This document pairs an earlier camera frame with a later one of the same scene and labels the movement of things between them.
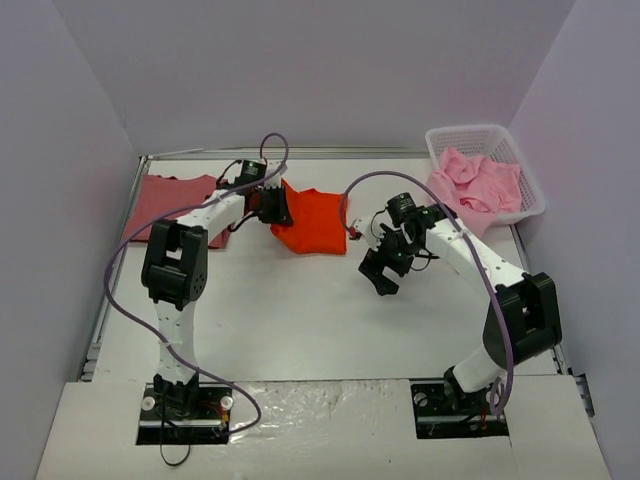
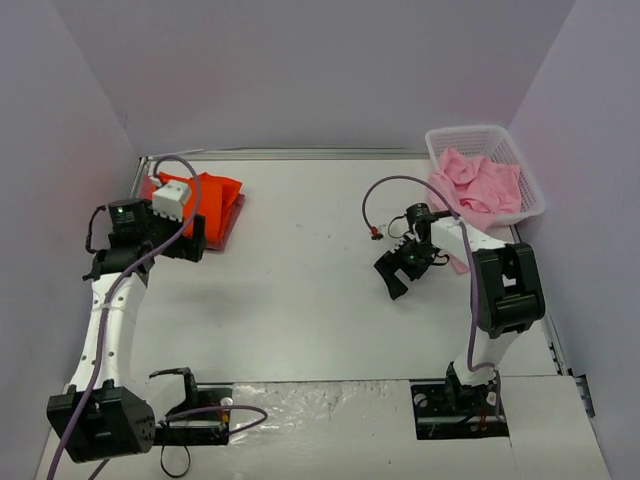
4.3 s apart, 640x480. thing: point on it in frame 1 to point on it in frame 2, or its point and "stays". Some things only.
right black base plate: (439, 415) stays
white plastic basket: (495, 143) stays
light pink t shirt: (474, 189) stays
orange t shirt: (319, 221) to (211, 196)
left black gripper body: (279, 206) to (190, 240)
